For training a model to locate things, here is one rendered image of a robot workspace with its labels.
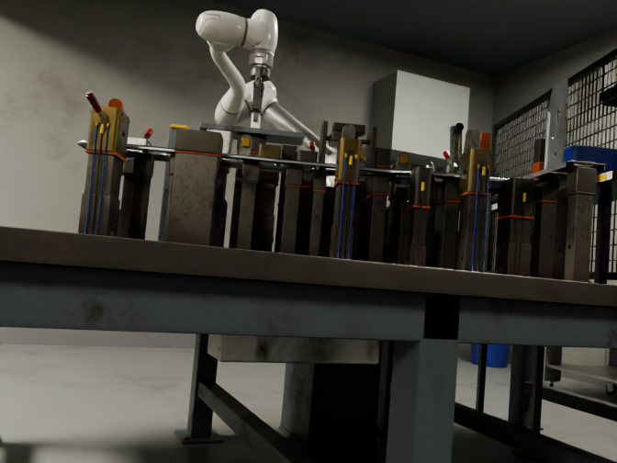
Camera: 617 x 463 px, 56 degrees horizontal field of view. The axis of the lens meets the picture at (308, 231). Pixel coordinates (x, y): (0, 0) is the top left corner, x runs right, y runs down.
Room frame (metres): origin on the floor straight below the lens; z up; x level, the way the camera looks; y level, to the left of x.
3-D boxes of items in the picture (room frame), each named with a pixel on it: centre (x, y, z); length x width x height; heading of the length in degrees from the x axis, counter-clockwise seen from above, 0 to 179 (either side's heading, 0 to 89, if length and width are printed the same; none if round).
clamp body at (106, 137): (1.53, 0.55, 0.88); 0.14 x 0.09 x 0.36; 4
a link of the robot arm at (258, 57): (2.09, 0.22, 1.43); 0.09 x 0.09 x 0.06
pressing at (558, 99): (1.81, -0.75, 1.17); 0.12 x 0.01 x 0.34; 4
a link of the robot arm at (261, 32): (2.09, 0.24, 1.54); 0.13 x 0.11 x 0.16; 110
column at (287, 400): (2.48, -0.14, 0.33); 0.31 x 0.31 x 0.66; 23
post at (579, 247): (1.43, -0.67, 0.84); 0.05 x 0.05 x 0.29; 4
